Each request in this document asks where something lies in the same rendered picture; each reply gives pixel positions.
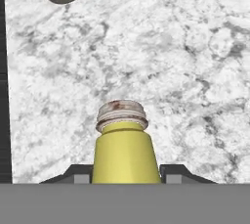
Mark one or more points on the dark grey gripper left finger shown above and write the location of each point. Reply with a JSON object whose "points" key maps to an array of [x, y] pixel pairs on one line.
{"points": [[78, 170]]}

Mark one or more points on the dark cabinet front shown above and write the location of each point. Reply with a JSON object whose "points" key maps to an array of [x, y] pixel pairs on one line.
{"points": [[4, 104]]}

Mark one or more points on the yellow condiment bottle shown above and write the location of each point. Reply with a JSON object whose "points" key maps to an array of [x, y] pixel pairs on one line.
{"points": [[125, 153]]}

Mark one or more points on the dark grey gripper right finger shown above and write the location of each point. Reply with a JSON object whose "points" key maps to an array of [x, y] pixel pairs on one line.
{"points": [[174, 170]]}

